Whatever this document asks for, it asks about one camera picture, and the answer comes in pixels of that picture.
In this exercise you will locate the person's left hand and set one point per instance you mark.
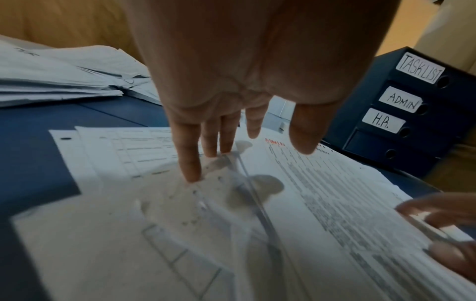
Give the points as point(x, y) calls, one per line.
point(260, 47)

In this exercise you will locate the person's right hand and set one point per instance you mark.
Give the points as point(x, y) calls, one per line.
point(454, 206)

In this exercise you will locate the pile of printed papers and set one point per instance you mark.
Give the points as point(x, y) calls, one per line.
point(335, 206)

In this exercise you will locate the brown cardboard box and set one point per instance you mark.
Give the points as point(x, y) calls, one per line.
point(454, 23)

